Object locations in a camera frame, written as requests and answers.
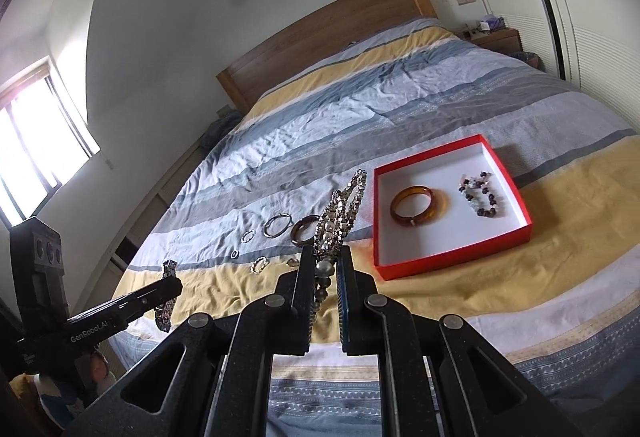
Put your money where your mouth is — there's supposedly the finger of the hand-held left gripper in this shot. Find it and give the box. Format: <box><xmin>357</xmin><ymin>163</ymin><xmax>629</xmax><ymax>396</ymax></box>
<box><xmin>116</xmin><ymin>275</ymin><xmax>184</xmax><ymax>326</ymax></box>

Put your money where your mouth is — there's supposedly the wooden nightstand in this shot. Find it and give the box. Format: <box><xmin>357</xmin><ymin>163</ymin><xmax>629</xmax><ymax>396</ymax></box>
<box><xmin>469</xmin><ymin>27</ymin><xmax>524</xmax><ymax>54</ymax></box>

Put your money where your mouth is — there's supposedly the dark beaded bracelet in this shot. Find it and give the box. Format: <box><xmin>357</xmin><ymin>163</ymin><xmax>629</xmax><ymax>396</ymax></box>
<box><xmin>458</xmin><ymin>171</ymin><xmax>502</xmax><ymax>221</ymax></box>

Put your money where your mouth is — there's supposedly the silver pearl chain necklace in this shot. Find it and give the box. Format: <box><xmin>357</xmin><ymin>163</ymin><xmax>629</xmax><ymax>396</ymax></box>
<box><xmin>311</xmin><ymin>169</ymin><xmax>369</xmax><ymax>320</ymax></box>

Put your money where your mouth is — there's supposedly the amber bangle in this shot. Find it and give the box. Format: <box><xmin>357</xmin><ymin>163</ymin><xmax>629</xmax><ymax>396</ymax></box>
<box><xmin>390</xmin><ymin>185</ymin><xmax>450</xmax><ymax>228</ymax></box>

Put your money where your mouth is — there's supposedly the waste basket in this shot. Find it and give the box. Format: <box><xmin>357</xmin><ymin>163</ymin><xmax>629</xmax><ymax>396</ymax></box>
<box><xmin>514</xmin><ymin>50</ymin><xmax>544</xmax><ymax>70</ymax></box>

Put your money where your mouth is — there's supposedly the dark brown bangle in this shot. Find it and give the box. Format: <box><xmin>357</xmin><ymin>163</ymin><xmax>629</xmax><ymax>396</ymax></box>
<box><xmin>290</xmin><ymin>215</ymin><xmax>321</xmax><ymax>247</ymax></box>

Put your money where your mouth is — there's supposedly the striped bedspread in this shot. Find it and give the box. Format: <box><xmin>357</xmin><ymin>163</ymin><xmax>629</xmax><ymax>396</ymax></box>
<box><xmin>107</xmin><ymin>18</ymin><xmax>640</xmax><ymax>437</ymax></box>

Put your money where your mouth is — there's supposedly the white wardrobe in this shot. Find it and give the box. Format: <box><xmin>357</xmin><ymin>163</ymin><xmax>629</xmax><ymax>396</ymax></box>
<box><xmin>449</xmin><ymin>0</ymin><xmax>640</xmax><ymax>130</ymax></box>

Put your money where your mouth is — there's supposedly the thin silver hoop bangle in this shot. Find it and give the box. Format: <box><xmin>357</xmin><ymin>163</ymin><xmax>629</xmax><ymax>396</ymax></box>
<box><xmin>263</xmin><ymin>212</ymin><xmax>294</xmax><ymax>239</ymax></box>

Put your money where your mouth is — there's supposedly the window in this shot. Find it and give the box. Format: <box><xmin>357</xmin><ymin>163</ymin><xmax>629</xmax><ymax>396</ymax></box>
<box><xmin>0</xmin><ymin>56</ymin><xmax>101</xmax><ymax>229</ymax></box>

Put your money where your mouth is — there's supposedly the person's left hand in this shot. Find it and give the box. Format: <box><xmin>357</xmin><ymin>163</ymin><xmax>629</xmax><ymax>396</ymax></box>
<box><xmin>87</xmin><ymin>349</ymin><xmax>121</xmax><ymax>384</ymax></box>

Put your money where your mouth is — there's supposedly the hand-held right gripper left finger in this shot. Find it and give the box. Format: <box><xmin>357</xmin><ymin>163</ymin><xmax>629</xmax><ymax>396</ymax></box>
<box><xmin>65</xmin><ymin>250</ymin><xmax>320</xmax><ymax>437</ymax></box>

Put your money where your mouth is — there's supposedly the wooden headboard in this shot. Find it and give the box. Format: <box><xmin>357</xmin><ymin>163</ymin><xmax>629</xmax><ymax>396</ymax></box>
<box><xmin>215</xmin><ymin>0</ymin><xmax>439</xmax><ymax>113</ymax></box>

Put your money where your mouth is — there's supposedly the silver metal watch bracelet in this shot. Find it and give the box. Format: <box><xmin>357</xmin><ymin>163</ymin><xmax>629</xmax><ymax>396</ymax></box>
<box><xmin>154</xmin><ymin>259</ymin><xmax>180</xmax><ymax>333</ymax></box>

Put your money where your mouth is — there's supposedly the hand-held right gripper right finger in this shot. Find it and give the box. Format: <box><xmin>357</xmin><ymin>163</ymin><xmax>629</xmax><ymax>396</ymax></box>
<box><xmin>338</xmin><ymin>245</ymin><xmax>585</xmax><ymax>437</ymax></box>

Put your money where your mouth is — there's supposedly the blue cloth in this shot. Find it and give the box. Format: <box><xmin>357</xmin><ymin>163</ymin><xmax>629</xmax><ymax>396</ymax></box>
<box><xmin>199</xmin><ymin>109</ymin><xmax>246</xmax><ymax>150</ymax></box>

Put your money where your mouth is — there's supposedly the red cardboard box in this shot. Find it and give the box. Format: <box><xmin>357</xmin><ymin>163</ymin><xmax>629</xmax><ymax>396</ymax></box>
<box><xmin>372</xmin><ymin>134</ymin><xmax>534</xmax><ymax>282</ymax></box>

